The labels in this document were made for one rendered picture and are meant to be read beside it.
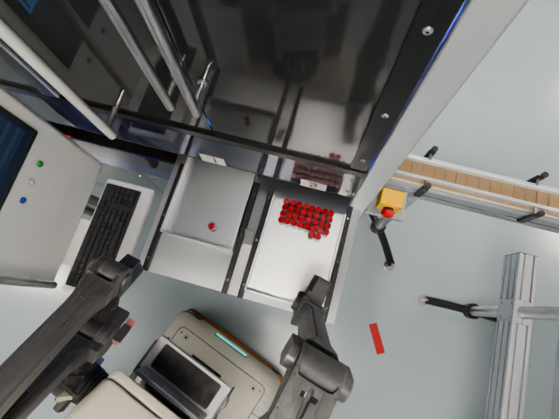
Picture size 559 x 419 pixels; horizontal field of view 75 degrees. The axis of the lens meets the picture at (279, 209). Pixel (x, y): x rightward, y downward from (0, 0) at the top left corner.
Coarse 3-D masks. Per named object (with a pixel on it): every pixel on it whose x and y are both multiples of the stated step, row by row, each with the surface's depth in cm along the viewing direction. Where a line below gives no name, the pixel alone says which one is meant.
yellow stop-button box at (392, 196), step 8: (392, 184) 114; (384, 192) 114; (392, 192) 114; (400, 192) 113; (384, 200) 113; (392, 200) 113; (400, 200) 113; (376, 208) 119; (384, 208) 116; (392, 208) 114; (400, 208) 113
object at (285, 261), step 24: (336, 216) 127; (264, 240) 126; (288, 240) 126; (312, 240) 125; (336, 240) 125; (264, 264) 124; (288, 264) 123; (312, 264) 123; (264, 288) 122; (288, 288) 121
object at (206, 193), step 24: (192, 168) 133; (216, 168) 133; (192, 192) 131; (216, 192) 131; (240, 192) 131; (168, 216) 128; (192, 216) 129; (216, 216) 128; (240, 216) 128; (192, 240) 125; (216, 240) 126
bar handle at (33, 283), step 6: (0, 276) 100; (6, 276) 103; (0, 282) 100; (6, 282) 102; (12, 282) 104; (18, 282) 106; (24, 282) 108; (30, 282) 111; (36, 282) 114; (42, 282) 117; (48, 282) 120; (54, 282) 123
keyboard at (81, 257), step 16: (112, 192) 138; (128, 192) 137; (96, 208) 137; (112, 208) 136; (128, 208) 137; (96, 224) 134; (112, 224) 135; (128, 224) 136; (96, 240) 133; (112, 240) 133; (80, 256) 132; (96, 256) 131; (112, 256) 132; (80, 272) 130
